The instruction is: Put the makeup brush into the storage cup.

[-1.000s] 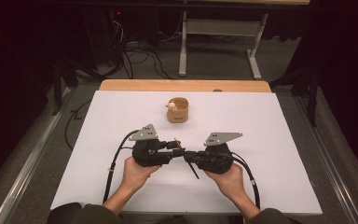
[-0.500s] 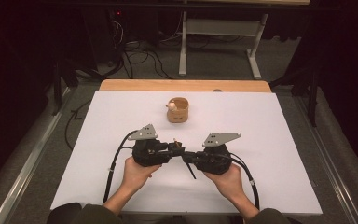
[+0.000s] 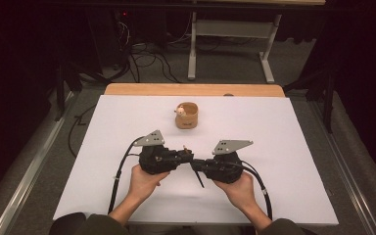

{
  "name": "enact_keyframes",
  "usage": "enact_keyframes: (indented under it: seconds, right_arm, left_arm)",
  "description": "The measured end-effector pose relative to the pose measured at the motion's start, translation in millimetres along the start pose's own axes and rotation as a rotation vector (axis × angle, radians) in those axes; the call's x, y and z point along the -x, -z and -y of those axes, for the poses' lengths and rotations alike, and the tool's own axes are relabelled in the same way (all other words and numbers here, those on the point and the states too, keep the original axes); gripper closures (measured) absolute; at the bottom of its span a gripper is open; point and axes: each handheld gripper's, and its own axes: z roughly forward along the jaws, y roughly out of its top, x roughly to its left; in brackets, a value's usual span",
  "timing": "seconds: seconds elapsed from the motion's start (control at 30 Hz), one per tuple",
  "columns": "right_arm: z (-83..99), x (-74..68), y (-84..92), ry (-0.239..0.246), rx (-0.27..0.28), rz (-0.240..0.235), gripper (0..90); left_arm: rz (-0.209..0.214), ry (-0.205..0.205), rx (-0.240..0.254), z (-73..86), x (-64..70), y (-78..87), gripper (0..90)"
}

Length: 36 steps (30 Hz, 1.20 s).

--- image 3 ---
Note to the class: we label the person's right hand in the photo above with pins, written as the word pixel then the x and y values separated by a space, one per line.
pixel 238 192

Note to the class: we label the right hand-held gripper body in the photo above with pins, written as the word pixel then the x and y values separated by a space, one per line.
pixel 225 169

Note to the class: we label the person's olive right sleeve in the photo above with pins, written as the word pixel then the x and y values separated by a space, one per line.
pixel 284 228

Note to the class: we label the person's left hand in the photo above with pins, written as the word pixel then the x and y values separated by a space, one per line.
pixel 143 186

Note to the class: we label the wooden table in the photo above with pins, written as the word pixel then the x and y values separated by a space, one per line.
pixel 192 89

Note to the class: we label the white table board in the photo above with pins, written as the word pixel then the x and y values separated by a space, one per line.
pixel 182 202

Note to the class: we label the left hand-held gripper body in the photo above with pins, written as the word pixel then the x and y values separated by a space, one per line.
pixel 156 160

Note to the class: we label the person's olive left sleeve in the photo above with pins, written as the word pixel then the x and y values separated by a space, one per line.
pixel 101 226

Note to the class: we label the person's olive sleeve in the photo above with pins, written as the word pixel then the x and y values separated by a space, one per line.
pixel 101 226
pixel 284 228

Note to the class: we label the wooden chopstick holder with figure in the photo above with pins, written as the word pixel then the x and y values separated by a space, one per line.
pixel 186 119

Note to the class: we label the white metal desk frame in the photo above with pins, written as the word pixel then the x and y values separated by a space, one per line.
pixel 231 29

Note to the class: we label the black metal stand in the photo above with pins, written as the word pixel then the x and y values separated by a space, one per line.
pixel 328 98
pixel 62 88

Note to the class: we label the aluminium floor rail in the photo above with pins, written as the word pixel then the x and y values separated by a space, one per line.
pixel 29 182
pixel 349 173

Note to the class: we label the black computer tower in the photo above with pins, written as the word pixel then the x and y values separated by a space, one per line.
pixel 120 36

